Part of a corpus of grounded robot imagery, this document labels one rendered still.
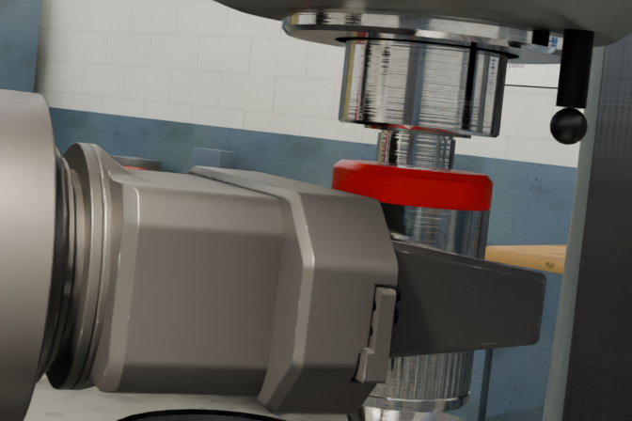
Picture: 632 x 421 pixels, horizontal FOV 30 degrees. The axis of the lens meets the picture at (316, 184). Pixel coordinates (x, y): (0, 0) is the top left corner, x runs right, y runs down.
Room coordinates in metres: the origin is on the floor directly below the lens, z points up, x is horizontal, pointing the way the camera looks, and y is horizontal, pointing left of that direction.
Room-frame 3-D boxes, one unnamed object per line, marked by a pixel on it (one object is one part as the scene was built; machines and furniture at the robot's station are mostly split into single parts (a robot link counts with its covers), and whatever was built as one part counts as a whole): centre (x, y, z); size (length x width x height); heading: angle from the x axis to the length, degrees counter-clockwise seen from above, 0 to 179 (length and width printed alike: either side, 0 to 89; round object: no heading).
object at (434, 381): (0.35, -0.03, 1.23); 0.05 x 0.05 x 0.06
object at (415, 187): (0.35, -0.03, 1.26); 0.05 x 0.05 x 0.01
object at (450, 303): (0.32, -0.04, 1.23); 0.06 x 0.02 x 0.03; 113
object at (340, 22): (0.35, -0.03, 1.31); 0.09 x 0.09 x 0.01
